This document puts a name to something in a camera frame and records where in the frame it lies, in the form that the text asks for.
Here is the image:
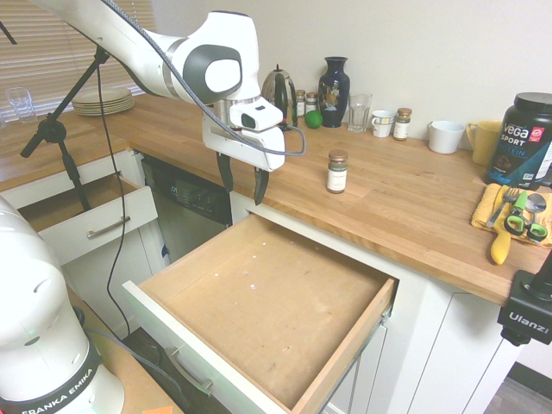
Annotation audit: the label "window blinds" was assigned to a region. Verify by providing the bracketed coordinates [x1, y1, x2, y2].
[0, 8, 147, 143]

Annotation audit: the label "metal spoon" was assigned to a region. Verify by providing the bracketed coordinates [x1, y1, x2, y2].
[524, 192, 548, 215]

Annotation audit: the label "stack of cream plates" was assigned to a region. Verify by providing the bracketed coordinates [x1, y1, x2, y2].
[71, 88, 135, 116]

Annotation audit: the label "spice jar with gold lid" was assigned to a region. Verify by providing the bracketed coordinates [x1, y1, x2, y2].
[392, 107, 414, 141]

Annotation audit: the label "metal handle of large drawer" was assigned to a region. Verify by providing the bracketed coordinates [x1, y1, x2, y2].
[166, 348, 215, 397]

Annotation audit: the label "white cabinet door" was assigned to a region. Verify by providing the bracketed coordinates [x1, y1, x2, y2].
[430, 291, 518, 414]

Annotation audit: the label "yellow cloth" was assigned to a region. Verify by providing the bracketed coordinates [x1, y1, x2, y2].
[469, 183, 552, 249]

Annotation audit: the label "metal fork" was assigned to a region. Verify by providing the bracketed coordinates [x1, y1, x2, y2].
[486, 186, 520, 228]

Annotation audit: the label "yellow mug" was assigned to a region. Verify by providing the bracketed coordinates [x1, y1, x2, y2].
[465, 120, 504, 166]

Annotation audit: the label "green and black scissors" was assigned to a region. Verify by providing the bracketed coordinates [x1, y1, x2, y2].
[504, 190, 549, 243]

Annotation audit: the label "dark blue painted vase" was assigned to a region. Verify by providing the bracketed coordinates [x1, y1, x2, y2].
[317, 56, 350, 129]

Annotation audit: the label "clear glass tumbler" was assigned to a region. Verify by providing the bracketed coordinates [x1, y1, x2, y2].
[348, 92, 373, 133]

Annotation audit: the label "seasoning jar with copper lid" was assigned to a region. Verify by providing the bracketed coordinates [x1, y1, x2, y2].
[326, 149, 348, 195]

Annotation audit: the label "metal handle of small drawer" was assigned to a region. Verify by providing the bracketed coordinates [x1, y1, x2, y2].
[86, 215, 132, 241]

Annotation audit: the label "white mug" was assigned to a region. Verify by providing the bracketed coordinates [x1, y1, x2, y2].
[427, 120, 467, 155]

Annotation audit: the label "black Ulanzi camera mount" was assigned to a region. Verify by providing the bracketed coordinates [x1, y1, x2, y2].
[496, 241, 552, 346]

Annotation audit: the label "black box on floor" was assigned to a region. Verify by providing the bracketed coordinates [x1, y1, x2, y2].
[122, 327, 191, 414]

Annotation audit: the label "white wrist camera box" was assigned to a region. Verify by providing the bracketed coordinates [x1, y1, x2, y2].
[229, 102, 284, 130]

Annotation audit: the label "grey braided cable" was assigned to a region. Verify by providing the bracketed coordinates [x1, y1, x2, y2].
[101, 0, 306, 156]

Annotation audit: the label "clear drinking glass with ridges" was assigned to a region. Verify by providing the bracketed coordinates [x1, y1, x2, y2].
[4, 87, 35, 124]

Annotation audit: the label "large open wooden drawer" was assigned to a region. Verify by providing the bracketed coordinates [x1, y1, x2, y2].
[122, 214, 400, 414]

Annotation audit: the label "thin black hanging cable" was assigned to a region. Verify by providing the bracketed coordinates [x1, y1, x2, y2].
[97, 60, 133, 342]

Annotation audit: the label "black boom camera stand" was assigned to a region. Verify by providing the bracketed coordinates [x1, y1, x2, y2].
[19, 45, 112, 212]

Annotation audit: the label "stainless steel kettle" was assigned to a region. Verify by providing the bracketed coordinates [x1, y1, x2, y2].
[261, 64, 298, 130]

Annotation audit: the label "black dishwasher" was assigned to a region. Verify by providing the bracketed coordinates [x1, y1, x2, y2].
[141, 154, 234, 264]

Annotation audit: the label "yellow handled knife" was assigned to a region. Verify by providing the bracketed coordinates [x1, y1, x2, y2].
[490, 230, 513, 266]

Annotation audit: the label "small white cup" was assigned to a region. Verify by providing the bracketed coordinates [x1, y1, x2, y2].
[371, 110, 397, 139]

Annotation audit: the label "black Vega protein tub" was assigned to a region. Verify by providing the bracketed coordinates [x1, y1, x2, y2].
[485, 91, 552, 191]

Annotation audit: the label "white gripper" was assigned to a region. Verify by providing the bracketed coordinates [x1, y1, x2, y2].
[201, 114, 286, 206]

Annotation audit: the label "small open white drawer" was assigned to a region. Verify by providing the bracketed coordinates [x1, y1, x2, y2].
[16, 172, 159, 267]

